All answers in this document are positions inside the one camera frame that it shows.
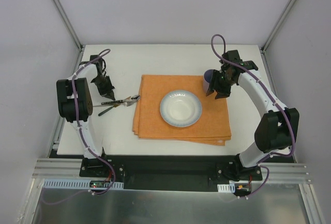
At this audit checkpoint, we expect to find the lilac plastic cup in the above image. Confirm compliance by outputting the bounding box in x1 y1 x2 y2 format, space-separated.
203 69 214 93

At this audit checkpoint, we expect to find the gold-tipped knife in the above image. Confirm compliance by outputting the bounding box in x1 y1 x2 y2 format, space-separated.
98 104 120 116

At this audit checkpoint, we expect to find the silver fork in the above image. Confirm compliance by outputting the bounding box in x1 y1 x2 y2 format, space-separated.
94 99 136 107

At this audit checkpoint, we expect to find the silver spoon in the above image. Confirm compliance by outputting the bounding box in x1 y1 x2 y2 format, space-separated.
101 95 141 106

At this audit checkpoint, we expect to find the orange cloth napkin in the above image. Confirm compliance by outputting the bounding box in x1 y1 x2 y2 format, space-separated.
132 74 231 145

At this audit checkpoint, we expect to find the white blue-rimmed plate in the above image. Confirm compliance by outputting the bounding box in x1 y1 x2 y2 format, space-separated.
160 90 202 128

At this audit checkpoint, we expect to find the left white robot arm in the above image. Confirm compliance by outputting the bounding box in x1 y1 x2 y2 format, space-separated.
56 55 115 159

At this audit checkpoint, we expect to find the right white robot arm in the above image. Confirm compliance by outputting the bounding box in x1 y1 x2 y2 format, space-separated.
206 50 299 180

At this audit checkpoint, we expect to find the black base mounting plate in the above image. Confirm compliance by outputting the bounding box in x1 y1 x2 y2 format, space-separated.
79 155 262 192

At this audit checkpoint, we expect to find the left aluminium frame post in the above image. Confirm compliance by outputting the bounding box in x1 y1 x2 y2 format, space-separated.
52 0 83 51

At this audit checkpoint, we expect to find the aluminium frame post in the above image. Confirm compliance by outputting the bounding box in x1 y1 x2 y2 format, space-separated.
52 0 83 51
261 0 298 54

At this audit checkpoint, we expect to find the right aluminium frame post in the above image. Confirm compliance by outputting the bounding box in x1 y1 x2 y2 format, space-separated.
261 0 298 54

